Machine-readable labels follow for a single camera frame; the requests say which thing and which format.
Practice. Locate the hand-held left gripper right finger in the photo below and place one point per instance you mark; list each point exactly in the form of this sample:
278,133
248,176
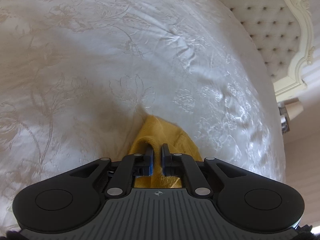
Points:
164,161

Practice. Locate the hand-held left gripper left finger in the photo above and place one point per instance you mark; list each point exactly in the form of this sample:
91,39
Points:
150,164

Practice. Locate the yellow knitted sweater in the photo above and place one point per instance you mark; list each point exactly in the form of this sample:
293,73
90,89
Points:
160,132

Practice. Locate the white floral bedspread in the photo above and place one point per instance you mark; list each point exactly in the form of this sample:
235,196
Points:
112,55

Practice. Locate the cream shade table lamp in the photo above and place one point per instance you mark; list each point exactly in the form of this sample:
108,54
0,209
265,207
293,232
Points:
295,109

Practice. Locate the cream tufted headboard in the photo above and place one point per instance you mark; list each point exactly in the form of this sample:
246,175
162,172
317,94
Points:
265,17

